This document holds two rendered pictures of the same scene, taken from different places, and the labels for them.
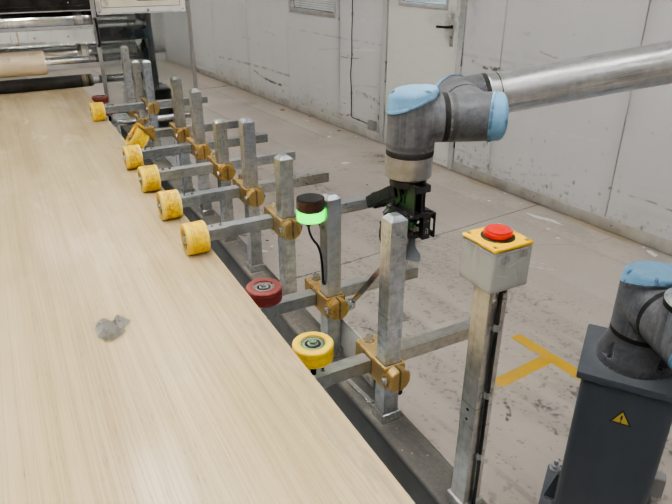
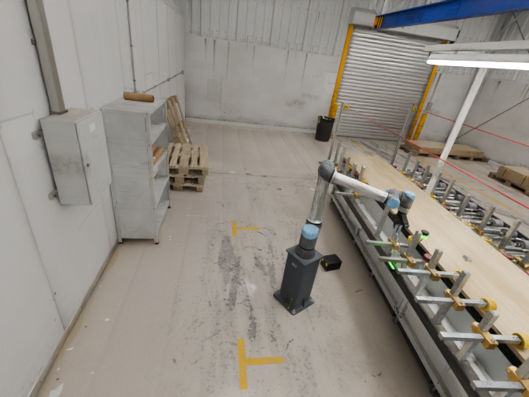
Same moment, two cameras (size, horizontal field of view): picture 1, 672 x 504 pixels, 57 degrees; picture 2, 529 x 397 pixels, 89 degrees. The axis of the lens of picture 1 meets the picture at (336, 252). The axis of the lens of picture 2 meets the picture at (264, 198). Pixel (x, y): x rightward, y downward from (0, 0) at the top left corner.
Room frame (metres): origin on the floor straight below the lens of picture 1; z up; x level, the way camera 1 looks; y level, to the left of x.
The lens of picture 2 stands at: (3.41, -0.44, 2.16)
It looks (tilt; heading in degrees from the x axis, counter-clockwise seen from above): 27 degrees down; 202
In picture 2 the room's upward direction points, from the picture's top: 8 degrees clockwise
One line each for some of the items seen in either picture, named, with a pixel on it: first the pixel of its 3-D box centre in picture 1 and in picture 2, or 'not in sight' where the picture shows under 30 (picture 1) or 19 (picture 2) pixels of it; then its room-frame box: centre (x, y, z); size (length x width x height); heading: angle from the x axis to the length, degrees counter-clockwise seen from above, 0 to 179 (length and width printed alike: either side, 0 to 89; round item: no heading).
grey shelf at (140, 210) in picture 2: not in sight; (142, 169); (1.22, -2.95, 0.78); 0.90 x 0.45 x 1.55; 33
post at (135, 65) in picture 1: (141, 111); not in sight; (3.00, 0.95, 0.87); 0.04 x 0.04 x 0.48; 28
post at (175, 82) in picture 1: (182, 139); not in sight; (2.34, 0.60, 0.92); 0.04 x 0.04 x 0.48; 28
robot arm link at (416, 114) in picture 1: (413, 120); (407, 198); (1.12, -0.14, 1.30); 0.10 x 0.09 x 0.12; 95
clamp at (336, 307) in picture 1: (325, 297); (408, 259); (1.25, 0.03, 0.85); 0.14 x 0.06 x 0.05; 28
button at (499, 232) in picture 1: (497, 234); not in sight; (0.78, -0.23, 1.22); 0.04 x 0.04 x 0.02
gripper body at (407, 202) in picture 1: (408, 207); (400, 217); (1.12, -0.14, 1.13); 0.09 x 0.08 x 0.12; 28
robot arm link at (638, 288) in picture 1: (651, 299); (308, 235); (1.34, -0.80, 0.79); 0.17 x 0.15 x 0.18; 5
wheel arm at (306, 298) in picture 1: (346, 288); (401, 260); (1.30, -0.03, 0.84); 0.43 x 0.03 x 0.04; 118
